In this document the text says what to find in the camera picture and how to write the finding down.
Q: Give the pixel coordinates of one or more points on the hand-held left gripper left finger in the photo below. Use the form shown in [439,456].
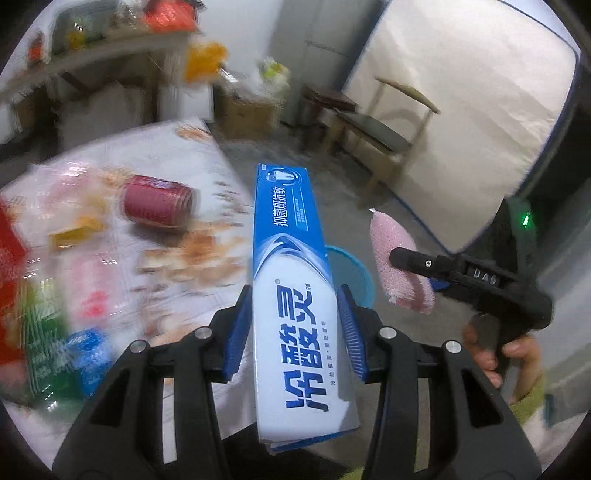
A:
[238,332]

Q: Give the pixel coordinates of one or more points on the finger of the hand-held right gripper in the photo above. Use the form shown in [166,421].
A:
[427,265]

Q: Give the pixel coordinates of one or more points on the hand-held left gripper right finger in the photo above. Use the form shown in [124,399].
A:
[352,332]

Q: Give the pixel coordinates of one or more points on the pink sponge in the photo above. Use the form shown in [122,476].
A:
[385,230]

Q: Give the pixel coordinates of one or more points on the blue plastic basket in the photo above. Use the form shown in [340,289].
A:
[355,272]

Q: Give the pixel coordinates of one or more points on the blue white toothpaste box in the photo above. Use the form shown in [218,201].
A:
[286,277]

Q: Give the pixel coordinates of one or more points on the clear plastic wrapper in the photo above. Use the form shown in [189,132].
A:
[97,290]

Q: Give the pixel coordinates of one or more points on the blue packet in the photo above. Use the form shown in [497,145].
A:
[92,360]

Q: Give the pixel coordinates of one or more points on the red drink can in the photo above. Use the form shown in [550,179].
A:
[152,201]

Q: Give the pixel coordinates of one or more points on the yellow packet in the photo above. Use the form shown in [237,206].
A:
[76,233]

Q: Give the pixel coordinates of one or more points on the green packet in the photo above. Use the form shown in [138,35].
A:
[46,346]

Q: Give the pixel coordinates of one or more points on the clear plastic bag pink print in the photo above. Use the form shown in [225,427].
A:
[78,189]

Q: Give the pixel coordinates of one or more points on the red snack packet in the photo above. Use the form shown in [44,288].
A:
[11,277]

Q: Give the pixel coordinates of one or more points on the person's right forearm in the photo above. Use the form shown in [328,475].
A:
[528,406]

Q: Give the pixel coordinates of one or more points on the person's right hand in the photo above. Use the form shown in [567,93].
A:
[480,355]

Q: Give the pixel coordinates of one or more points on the wooden chair dark seat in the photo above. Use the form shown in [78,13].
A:
[374,129]

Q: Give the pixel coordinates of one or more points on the white mattress blue edge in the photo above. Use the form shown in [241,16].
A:
[471,101]

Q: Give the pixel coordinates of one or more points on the floral tablecloth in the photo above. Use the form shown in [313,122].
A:
[184,152]

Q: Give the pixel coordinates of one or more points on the dark wooden stool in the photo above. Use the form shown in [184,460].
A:
[325,99]

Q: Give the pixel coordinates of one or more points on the cardboard box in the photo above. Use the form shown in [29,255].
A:
[247,115]

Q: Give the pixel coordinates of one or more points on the grey refrigerator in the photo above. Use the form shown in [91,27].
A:
[332,46]

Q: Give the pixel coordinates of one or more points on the white plastic bags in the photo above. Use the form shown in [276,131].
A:
[272,76]

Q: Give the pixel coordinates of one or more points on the white sack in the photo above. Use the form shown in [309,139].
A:
[106,115]

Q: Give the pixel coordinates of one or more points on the orange plastic bag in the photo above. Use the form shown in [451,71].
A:
[205,60]

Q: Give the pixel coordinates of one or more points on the orange red packet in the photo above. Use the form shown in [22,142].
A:
[166,13]

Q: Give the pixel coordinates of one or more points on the yellow pickle jar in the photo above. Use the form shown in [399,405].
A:
[78,40]

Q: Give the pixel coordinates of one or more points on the grey rice cooker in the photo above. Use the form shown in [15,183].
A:
[83,23]

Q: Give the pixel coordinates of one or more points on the grey frame wooden top table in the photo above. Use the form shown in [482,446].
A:
[92,64]

